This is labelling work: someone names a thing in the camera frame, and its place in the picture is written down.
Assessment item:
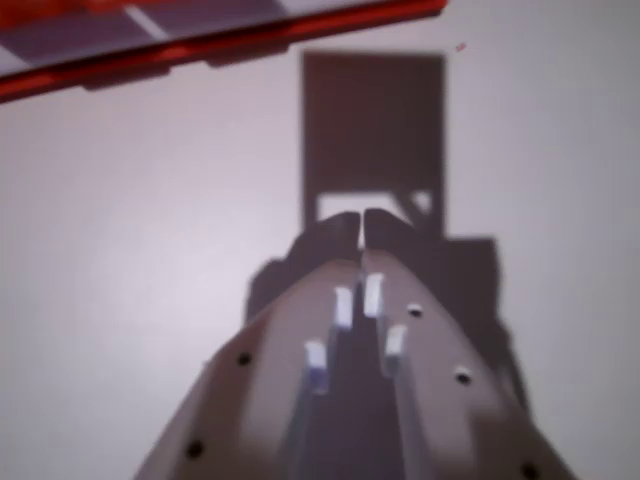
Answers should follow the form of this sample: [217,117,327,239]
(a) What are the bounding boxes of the red and white game board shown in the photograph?
[0,0,450,105]

